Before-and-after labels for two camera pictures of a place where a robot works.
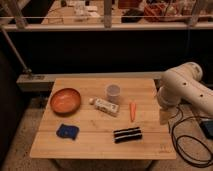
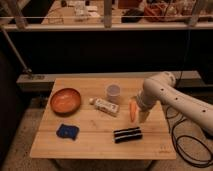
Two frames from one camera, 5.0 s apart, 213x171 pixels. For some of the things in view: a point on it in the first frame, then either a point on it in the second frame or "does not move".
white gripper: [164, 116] -> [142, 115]
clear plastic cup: [113, 92] does not move
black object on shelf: [134, 15] does not move
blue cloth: [67, 131] does not move
